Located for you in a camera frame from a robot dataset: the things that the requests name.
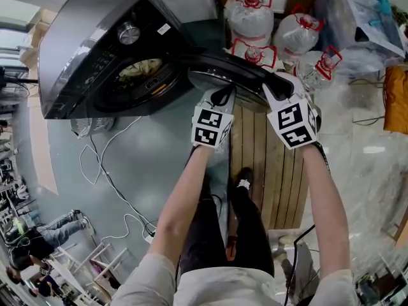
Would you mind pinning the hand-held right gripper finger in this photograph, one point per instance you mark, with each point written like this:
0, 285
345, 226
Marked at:
294, 83
271, 95

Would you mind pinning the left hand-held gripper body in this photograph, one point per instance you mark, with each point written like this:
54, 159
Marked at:
208, 126

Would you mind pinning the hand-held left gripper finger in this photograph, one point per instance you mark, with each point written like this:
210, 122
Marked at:
220, 96

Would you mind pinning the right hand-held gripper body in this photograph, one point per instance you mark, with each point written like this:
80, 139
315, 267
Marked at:
294, 123

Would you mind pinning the black round washing machine door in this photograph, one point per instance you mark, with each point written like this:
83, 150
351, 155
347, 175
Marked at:
223, 72

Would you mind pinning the dark grey washing machine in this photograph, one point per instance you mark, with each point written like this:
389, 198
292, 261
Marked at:
79, 27

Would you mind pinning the person's right forearm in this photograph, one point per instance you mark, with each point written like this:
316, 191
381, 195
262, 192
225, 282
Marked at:
325, 209

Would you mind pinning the person's left forearm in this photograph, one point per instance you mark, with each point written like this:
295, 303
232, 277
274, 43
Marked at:
181, 199

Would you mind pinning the wooden slat pallet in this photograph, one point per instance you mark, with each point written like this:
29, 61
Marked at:
277, 177

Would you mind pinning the person's black shoe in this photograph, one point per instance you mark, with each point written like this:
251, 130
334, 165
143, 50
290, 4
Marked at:
244, 177

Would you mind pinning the laundry in drum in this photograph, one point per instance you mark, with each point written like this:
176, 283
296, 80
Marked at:
143, 66

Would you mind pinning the plastic-covered furniture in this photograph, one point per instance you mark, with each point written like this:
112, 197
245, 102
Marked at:
354, 18

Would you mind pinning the orange cushion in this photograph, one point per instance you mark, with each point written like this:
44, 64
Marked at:
396, 100

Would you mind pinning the person's black trousers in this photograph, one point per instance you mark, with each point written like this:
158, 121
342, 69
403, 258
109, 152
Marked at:
248, 228

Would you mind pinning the grey grille fan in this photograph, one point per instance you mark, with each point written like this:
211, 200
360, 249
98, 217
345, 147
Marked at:
92, 127

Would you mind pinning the white power strip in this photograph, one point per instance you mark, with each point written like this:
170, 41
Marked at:
150, 237

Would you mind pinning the red hand tool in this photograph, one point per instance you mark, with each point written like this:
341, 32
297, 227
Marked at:
231, 250

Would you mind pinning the person's light shirt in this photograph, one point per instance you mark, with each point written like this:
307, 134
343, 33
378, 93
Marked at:
223, 288

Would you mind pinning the white wooden stool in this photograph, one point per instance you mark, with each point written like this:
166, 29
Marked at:
95, 263

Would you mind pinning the cardboard box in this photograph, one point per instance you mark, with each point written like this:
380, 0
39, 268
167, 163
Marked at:
35, 33

